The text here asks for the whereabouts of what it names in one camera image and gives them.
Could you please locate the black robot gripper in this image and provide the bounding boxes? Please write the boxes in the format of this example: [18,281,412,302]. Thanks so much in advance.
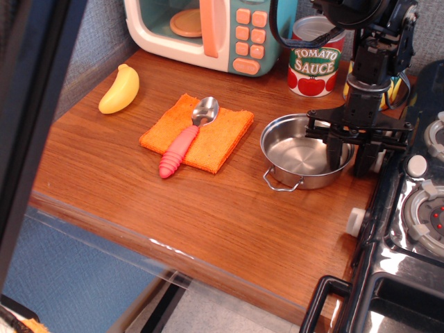
[306,74,413,177]

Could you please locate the stainless steel pot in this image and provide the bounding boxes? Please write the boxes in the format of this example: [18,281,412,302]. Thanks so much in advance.
[260,114,355,192]

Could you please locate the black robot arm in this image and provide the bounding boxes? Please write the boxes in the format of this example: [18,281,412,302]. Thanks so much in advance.
[306,1,418,177]

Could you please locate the white stove knob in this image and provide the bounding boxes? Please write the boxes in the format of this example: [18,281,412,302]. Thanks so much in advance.
[345,207,366,237]

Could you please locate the white stove button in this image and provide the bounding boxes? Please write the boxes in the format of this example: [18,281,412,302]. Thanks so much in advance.
[407,155,427,178]

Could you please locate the pineapple slices can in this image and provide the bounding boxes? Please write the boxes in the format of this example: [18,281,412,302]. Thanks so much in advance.
[343,61,410,117]

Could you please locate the grey stove burner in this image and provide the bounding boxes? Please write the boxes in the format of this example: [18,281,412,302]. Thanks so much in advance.
[403,180,443,257]
[424,111,444,162]

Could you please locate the tomato sauce can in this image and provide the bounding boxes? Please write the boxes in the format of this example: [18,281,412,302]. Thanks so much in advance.
[287,15,345,97]

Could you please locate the orange folded cloth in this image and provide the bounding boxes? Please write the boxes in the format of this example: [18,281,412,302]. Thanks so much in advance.
[139,94,254,174]

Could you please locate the black toy stove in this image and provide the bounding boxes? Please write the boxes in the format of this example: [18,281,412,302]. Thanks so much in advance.
[299,59,444,333]

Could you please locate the toy microwave oven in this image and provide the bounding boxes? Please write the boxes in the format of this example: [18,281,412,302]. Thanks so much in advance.
[123,1,282,77]

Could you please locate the yellow toy banana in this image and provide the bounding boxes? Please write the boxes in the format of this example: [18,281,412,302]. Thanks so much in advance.
[99,64,139,114]

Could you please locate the orange fuzzy object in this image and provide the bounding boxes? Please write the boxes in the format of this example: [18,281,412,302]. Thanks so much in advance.
[19,318,49,333]

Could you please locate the pink handled metal spoon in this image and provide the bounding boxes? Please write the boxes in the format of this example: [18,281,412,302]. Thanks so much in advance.
[159,96,219,179]

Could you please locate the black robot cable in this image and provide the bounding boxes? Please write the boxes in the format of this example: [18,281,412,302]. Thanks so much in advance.
[268,0,346,49]

